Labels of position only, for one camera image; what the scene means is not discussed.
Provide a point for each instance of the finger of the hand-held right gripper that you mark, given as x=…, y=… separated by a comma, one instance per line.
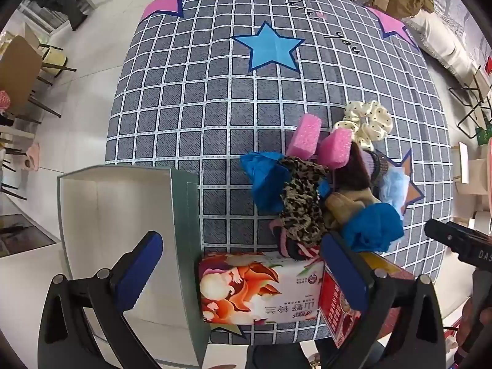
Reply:
x=442, y=232

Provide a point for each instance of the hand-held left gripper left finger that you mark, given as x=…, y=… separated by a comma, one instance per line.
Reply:
x=140, y=273

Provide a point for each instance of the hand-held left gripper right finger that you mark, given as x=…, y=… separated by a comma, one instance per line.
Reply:
x=342, y=273

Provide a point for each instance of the light blue fluffy cover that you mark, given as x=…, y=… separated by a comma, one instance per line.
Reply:
x=394, y=190

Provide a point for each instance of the white cardboard box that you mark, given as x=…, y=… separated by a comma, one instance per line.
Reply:
x=115, y=207

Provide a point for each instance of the leopard print scrunchie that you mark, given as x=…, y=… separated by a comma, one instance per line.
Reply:
x=301, y=200

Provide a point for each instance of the purple striped knit piece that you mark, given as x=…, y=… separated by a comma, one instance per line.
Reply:
x=374, y=163

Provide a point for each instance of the cream polka dot scrunchie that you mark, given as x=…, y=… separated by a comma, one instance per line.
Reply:
x=373, y=121

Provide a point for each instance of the pink foam sponge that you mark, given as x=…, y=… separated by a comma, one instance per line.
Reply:
x=303, y=136
x=334, y=148

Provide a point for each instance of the person's right hand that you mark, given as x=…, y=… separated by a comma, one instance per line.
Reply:
x=469, y=323

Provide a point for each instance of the red printed packet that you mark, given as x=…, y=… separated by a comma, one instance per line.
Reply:
x=338, y=315

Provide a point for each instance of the blue crumpled cloth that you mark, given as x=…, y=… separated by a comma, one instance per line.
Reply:
x=265, y=178
x=371, y=225

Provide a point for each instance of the beige cloth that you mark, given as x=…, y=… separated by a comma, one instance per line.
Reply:
x=346, y=207

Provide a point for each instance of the floral tissue pack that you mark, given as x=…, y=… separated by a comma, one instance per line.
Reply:
x=246, y=288

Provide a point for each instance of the dark brown cloth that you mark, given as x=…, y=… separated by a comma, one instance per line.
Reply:
x=351, y=173

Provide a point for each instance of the person's jeans leg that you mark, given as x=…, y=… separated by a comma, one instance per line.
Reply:
x=276, y=357

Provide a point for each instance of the black metal folding rack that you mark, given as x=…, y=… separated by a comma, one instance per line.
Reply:
x=478, y=92

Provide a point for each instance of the pink slippers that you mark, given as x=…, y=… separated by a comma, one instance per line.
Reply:
x=32, y=157

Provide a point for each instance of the checked star-print cloth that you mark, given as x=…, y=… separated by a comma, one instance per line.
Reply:
x=215, y=123

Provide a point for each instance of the white cushion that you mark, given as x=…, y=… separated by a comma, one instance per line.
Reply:
x=446, y=42

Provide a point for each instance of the red checked cloth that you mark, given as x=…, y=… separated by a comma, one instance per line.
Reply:
x=4, y=100

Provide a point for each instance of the tan dining chair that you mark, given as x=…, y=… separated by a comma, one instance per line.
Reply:
x=19, y=73

